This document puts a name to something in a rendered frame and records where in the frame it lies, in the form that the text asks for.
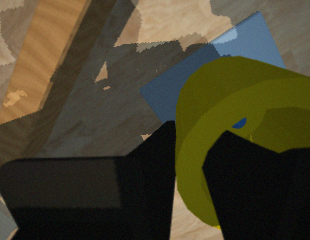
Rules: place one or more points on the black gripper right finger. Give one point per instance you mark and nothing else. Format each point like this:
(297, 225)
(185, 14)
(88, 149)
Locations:
(258, 194)

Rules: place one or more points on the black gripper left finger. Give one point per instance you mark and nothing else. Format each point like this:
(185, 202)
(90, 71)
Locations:
(136, 189)

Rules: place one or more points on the orange wooden bar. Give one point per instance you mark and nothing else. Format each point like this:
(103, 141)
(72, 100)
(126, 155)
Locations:
(56, 45)

